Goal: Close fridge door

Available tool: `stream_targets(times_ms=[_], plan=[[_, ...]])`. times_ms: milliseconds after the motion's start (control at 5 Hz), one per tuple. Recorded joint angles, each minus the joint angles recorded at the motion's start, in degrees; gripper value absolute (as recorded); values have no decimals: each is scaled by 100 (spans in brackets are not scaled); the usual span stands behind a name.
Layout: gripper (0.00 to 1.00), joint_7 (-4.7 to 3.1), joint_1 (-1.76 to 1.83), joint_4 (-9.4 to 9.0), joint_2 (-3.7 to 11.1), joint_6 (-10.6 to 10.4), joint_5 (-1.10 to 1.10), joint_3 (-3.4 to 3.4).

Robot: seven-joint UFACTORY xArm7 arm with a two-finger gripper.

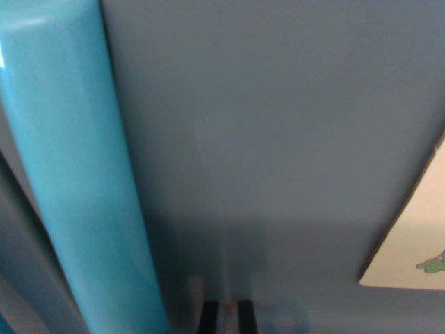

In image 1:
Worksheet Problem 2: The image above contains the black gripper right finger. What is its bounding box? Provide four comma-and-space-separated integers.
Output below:
237, 300, 260, 334

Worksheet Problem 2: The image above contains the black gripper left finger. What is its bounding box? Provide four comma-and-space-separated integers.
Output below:
197, 301, 220, 334

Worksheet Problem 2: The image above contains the cream shopping list note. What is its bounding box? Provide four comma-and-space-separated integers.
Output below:
357, 131, 445, 292

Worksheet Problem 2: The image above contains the teal door handle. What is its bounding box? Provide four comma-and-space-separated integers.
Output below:
0, 0, 171, 334
0, 309, 15, 334

